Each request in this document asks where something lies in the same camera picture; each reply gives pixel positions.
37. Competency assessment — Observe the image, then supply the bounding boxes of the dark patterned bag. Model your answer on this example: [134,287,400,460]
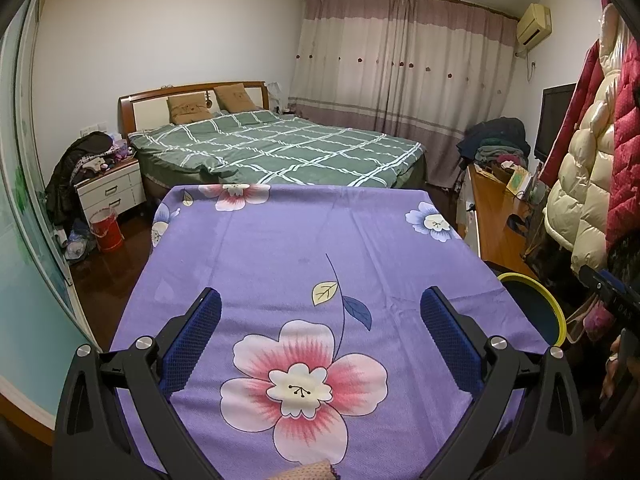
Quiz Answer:
[522,200,576,276]

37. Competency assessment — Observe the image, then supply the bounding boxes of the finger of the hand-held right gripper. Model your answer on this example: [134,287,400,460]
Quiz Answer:
[577,266,640,311]

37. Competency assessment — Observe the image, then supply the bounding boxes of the red bucket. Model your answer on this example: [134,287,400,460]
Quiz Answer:
[89,208,124,253]

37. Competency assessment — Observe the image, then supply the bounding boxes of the sliding door wardrobe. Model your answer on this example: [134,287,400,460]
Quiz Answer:
[0,0,101,341]

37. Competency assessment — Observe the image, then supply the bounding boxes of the white nightstand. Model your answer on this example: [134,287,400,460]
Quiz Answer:
[74,157,147,218]

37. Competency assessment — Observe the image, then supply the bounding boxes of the yellow rimmed trash bin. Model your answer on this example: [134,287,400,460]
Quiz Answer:
[497,272,567,348]

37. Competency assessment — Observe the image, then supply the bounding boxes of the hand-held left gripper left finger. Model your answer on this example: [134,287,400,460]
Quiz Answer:
[52,287,223,480]

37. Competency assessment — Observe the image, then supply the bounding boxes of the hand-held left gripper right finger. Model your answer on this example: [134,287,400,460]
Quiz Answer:
[420,286,586,480]

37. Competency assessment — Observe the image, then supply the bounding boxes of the cream puffer jacket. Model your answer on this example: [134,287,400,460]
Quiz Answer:
[542,2,618,276]

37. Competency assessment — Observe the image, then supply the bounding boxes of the wooden bed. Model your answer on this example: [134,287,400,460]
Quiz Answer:
[118,81,428,201]

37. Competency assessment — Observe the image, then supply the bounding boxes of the dark jacket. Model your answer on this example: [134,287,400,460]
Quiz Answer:
[45,131,121,228]

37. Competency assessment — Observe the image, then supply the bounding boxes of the pink and white curtain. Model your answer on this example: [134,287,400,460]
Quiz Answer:
[290,0,518,191]

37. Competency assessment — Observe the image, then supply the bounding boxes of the purple floral tablecloth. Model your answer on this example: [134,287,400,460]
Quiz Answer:
[107,184,551,480]

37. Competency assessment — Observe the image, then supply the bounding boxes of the person's right hand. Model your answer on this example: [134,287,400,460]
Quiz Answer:
[600,332,626,403]

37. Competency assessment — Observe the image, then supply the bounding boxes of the long wooden cabinet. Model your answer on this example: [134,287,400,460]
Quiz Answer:
[465,162,551,281]

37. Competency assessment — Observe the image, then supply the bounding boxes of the red coat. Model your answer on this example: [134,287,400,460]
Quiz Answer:
[539,40,601,188]

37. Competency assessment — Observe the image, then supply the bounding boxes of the crumpled plastic bag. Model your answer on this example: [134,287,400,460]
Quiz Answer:
[62,220,98,266]

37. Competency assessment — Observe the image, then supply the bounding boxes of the pale green box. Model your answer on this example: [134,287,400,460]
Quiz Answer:
[506,167,533,196]

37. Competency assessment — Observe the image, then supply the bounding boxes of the red dotted puffer jacket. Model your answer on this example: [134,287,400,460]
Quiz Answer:
[605,45,640,251]

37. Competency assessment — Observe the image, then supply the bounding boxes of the pink floral garment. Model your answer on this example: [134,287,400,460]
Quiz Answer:
[585,300,616,341]

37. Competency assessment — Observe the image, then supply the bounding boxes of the beige air conditioner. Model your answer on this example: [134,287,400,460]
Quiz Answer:
[516,3,552,47]

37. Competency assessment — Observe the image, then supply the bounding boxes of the brown pillow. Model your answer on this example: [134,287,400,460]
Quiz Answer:
[166,94,213,125]
[214,83,263,113]

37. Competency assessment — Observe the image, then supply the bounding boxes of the beige tote bag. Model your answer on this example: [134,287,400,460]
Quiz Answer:
[565,295,601,343]

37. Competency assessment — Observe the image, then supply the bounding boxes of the black television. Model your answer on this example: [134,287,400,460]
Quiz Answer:
[534,83,577,161]

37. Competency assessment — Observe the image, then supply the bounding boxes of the pile of folded clothes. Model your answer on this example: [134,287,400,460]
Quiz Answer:
[457,116,531,171]

